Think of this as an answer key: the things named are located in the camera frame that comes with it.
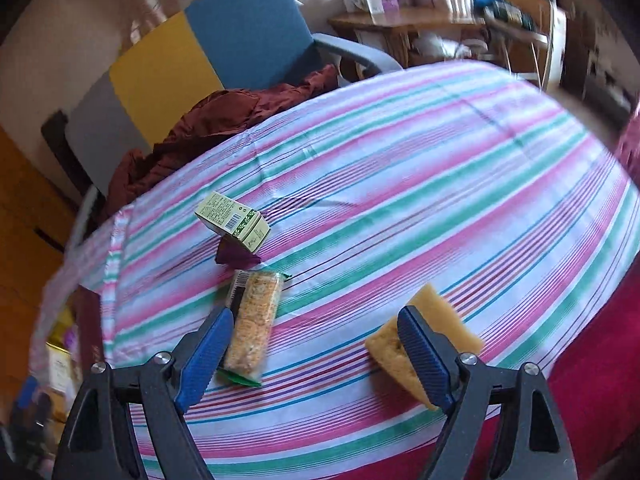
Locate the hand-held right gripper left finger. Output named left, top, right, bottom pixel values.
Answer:
left=52, top=306, right=236, bottom=480

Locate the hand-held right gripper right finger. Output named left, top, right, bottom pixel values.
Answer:
left=396, top=304, right=580, bottom=480

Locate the yellow sponge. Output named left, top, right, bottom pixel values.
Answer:
left=364, top=282, right=485, bottom=412

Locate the clear snack bar packet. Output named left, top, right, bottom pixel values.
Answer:
left=217, top=268, right=294, bottom=387

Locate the yellow storage box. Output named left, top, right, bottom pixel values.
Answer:
left=30, top=287, right=104, bottom=424

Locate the green printed box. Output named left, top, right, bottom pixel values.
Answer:
left=194, top=191, right=272, bottom=254

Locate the pink red blanket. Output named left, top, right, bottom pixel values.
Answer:
left=210, top=259, right=640, bottom=480

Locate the pink green striped cloth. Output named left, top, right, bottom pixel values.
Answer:
left=30, top=59, right=640, bottom=480

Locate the maroon garment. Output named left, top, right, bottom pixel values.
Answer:
left=97, top=64, right=341, bottom=224

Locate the wooden cabinet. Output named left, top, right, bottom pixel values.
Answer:
left=0, top=125, right=82, bottom=411

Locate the wooden desk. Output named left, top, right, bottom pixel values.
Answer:
left=327, top=0, right=557, bottom=87

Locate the grey yellow blue chair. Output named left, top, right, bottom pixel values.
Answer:
left=65, top=0, right=404, bottom=202

